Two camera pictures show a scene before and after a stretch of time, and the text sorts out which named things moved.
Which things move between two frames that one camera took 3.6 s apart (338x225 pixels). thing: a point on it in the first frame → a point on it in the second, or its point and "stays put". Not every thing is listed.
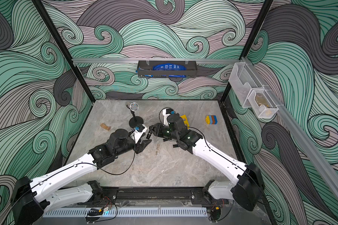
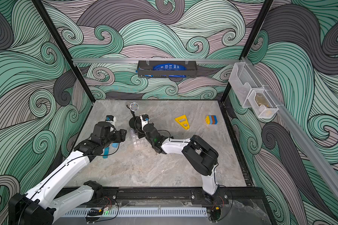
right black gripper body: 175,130 → 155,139
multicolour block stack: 211,119 stays put
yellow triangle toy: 184,116 stays put
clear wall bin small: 262,103 stays put
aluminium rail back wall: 155,60 stays put
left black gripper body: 130,146 → 117,137
